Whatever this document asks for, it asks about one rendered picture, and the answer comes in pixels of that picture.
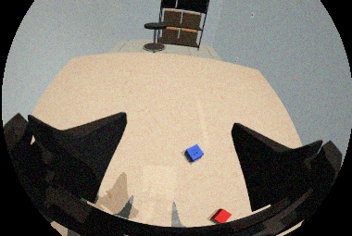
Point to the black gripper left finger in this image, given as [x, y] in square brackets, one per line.
[84, 152]

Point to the blue block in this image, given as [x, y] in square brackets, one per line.
[194, 152]

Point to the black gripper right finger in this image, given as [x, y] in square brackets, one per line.
[267, 165]

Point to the red block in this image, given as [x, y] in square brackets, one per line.
[221, 216]

